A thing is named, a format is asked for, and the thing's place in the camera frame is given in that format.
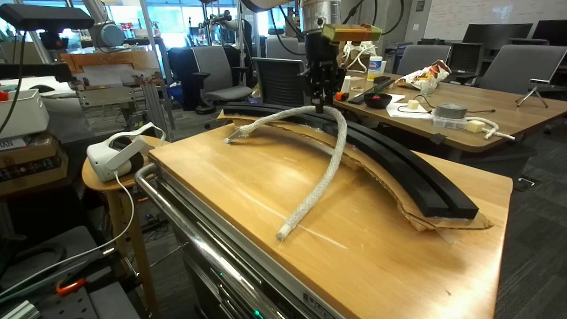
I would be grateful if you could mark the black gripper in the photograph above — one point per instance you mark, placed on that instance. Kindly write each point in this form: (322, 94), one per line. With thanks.
(324, 58)

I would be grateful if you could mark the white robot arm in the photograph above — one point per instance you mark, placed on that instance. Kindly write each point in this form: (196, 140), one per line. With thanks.
(319, 14)

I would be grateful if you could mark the small orange object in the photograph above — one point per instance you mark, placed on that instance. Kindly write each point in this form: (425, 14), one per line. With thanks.
(340, 96)

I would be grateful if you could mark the dark mesh chair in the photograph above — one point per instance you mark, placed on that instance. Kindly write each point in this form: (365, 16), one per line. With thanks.
(276, 80)

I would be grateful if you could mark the black flat bar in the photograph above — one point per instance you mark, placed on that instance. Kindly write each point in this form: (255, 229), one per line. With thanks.
(368, 89)

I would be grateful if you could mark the black bowl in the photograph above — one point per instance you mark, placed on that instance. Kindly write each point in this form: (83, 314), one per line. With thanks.
(377, 99)

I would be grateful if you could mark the white bottle blue label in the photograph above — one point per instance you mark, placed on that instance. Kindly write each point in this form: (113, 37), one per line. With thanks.
(374, 67)

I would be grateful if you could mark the cream cylinder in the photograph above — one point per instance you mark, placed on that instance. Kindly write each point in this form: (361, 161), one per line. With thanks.
(413, 105)

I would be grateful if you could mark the white paper sheet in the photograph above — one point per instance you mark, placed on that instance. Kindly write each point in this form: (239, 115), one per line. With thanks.
(416, 113)

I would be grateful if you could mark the grey office chair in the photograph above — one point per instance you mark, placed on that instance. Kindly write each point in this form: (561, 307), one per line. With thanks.
(421, 57)
(214, 67)
(519, 67)

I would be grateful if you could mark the chips bag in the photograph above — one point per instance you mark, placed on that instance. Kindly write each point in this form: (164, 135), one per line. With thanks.
(430, 73)

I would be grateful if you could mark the black curved track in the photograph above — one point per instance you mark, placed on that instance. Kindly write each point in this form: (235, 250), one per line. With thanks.
(413, 177)

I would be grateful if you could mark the grey tape roll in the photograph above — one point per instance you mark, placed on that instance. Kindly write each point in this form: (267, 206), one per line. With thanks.
(450, 112)

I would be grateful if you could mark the clear plastic box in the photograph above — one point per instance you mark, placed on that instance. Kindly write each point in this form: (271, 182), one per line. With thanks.
(452, 124)

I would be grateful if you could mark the black office chair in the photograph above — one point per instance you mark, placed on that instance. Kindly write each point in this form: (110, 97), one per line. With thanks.
(179, 76)

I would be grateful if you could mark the black monitor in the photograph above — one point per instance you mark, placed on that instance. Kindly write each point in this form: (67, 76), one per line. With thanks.
(551, 32)
(496, 32)

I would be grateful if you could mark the wooden office desk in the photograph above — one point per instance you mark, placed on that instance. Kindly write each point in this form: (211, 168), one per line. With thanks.
(519, 115)

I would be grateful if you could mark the aluminium wooden rack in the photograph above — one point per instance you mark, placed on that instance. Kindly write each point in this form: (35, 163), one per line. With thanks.
(111, 76)

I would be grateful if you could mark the white VR headset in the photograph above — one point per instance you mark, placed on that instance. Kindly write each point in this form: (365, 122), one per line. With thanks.
(115, 156)

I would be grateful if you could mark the round wooden stool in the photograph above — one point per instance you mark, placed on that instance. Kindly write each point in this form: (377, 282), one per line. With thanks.
(88, 177)

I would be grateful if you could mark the black flat panel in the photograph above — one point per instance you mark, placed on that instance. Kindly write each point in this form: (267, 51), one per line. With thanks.
(40, 14)

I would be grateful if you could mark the brown cardboard box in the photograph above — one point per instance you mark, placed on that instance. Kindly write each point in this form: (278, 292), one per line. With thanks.
(28, 165)

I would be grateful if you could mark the white device box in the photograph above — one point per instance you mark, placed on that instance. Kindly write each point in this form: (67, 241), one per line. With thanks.
(19, 115)

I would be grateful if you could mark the black optical breadboard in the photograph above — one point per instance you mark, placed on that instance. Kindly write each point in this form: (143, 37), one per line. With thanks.
(58, 301)

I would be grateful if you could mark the wrist camera yellow mount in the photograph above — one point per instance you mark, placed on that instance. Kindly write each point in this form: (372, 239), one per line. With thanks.
(354, 32)

